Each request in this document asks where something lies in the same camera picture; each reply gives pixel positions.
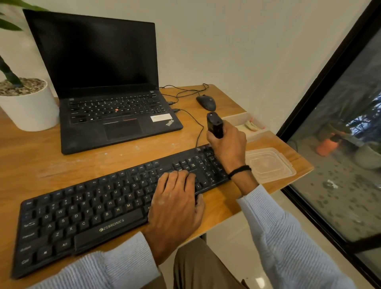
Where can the person's left little finger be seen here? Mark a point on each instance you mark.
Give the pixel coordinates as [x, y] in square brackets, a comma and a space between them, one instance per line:
[156, 193]

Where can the person's left hand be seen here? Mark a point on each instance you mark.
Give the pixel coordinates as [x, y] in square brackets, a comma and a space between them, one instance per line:
[175, 211]

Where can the black laptop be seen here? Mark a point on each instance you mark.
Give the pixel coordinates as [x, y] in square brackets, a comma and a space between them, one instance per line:
[98, 59]

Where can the clear plastic container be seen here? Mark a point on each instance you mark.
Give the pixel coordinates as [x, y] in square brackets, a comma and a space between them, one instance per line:
[238, 119]

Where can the green houseplant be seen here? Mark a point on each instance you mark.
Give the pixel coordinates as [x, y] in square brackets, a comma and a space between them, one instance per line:
[10, 74]

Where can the person's right forearm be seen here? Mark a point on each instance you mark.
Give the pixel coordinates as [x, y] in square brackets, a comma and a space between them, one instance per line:
[282, 232]

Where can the person's left forearm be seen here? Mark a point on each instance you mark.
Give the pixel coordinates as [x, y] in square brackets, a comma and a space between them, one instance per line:
[119, 262]

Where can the pale items in container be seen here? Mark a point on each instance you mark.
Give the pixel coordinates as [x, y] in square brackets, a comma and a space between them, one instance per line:
[251, 125]

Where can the black wristband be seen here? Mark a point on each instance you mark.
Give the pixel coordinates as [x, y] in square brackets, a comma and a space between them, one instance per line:
[239, 171]

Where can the person's brown trouser leg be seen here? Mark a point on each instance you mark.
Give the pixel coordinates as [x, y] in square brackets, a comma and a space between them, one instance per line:
[202, 268]

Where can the grey outdoor pot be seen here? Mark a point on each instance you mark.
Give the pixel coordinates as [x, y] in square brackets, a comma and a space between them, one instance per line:
[368, 156]

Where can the clear plastic container lid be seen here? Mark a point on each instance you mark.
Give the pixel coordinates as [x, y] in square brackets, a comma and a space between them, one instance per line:
[269, 164]

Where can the white plant pot with pebbles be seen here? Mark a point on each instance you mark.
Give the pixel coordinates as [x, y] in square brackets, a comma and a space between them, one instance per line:
[31, 107]

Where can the black computer mouse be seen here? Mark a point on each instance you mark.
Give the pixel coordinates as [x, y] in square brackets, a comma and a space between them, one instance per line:
[206, 102]

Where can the person's left middle finger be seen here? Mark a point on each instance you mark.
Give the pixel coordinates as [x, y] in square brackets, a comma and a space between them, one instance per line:
[180, 179]

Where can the person's right fingers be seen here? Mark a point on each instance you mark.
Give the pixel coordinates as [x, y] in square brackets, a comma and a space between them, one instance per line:
[212, 138]

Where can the person's right hand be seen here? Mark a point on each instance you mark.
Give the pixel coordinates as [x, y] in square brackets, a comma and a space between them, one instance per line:
[227, 149]

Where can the black window frame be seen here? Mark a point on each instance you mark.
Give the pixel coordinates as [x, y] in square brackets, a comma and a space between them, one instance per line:
[321, 74]

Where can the person's left thumb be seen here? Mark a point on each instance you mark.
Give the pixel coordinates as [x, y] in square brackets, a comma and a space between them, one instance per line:
[200, 205]

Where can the black computer keyboard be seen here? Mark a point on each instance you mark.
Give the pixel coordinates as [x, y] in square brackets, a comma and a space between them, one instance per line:
[89, 208]

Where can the orange outdoor pot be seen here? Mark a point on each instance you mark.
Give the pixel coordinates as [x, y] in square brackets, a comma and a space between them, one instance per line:
[326, 147]

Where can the small black handheld device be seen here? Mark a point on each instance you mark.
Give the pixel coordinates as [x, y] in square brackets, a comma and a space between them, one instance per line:
[214, 123]

